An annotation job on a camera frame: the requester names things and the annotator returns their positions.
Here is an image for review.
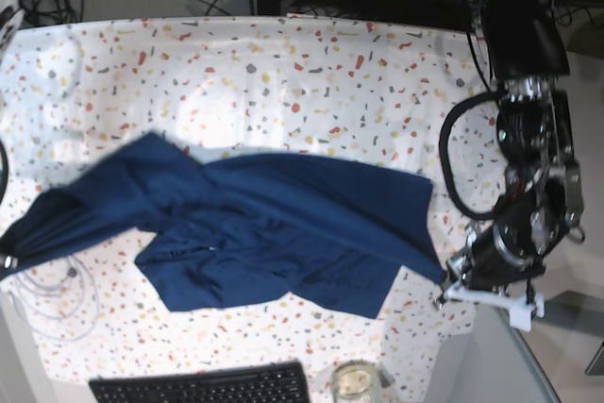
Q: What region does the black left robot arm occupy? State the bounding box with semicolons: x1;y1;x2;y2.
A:
439;0;585;300

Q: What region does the coiled white cable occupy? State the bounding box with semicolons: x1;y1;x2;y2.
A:
4;251;101;343

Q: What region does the black computer keyboard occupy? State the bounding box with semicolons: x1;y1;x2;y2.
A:
89;361;310;403

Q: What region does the dark blue t-shirt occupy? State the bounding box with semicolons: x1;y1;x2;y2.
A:
1;133;444;318

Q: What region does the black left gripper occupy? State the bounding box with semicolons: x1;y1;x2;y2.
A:
445;224;545;297

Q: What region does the clear glass jar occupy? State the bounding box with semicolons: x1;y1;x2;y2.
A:
330;361;383;403

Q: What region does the terrazzo patterned table cloth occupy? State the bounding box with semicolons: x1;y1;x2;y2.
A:
1;17;488;402

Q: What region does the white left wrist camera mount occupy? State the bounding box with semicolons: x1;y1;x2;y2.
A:
433;281;545;332

